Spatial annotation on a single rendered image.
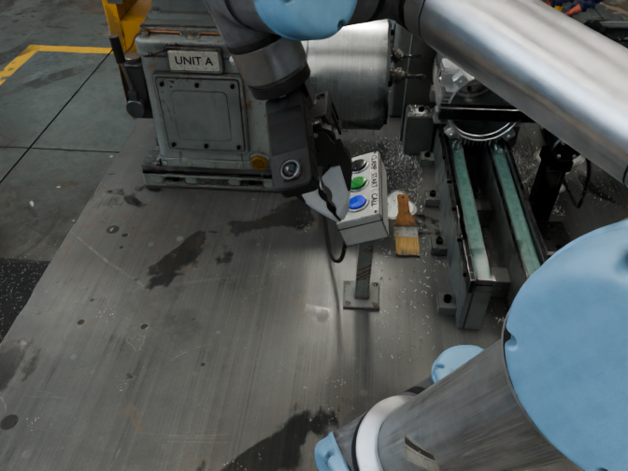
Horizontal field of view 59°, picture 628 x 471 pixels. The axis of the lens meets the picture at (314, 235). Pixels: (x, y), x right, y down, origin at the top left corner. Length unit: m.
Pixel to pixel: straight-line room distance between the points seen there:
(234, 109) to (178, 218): 0.27
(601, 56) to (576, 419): 0.25
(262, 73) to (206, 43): 0.57
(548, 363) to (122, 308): 0.92
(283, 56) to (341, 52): 0.59
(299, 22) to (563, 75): 0.20
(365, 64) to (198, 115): 0.37
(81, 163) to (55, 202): 0.32
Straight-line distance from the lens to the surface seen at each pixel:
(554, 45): 0.46
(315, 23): 0.48
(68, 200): 2.82
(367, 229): 0.85
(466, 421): 0.42
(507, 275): 1.12
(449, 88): 1.24
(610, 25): 1.35
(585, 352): 0.28
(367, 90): 1.19
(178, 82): 1.21
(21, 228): 2.75
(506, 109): 1.24
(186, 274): 1.15
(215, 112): 1.22
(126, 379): 1.02
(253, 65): 0.61
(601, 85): 0.44
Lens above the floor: 1.61
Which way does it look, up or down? 42 degrees down
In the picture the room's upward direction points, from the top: straight up
